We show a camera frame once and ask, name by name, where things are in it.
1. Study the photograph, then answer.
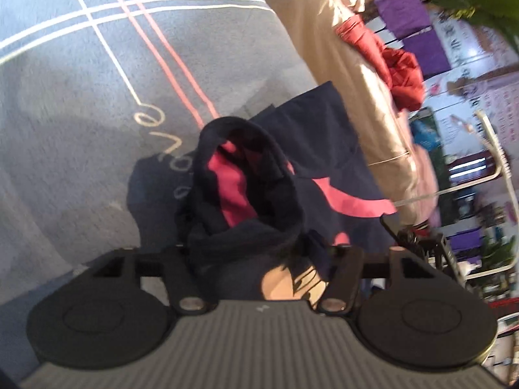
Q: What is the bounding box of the dark red cloth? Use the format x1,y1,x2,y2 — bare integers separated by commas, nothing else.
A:
334,14,426,113

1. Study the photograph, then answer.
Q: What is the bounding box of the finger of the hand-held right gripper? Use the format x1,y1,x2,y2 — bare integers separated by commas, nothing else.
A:
380,214,447,254

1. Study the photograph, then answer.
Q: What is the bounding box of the wall poster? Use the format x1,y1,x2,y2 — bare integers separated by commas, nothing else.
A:
424,10,519,159

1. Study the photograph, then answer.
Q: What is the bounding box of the navy shirt with pink stripes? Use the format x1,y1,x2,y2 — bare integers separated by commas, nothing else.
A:
126,81,399,306

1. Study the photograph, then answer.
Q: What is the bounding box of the purple cloth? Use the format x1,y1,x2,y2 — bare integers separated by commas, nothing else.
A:
366,0,453,77

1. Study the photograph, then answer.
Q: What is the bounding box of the blue box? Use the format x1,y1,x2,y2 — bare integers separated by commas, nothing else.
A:
410,118,442,151

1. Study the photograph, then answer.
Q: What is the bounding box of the beige bed cover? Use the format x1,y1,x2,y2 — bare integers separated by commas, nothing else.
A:
249,0,439,228

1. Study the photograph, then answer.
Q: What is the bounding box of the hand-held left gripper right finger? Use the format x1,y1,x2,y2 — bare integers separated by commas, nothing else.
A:
316,245,438,314

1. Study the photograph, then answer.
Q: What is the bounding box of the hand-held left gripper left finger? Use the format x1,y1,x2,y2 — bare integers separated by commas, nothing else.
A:
90,247,211,316

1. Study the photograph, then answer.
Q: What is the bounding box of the white metal rack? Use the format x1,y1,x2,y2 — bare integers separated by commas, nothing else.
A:
391,109,519,282

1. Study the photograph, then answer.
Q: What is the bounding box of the blue striped blanket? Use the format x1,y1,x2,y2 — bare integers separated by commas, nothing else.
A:
0,0,325,369

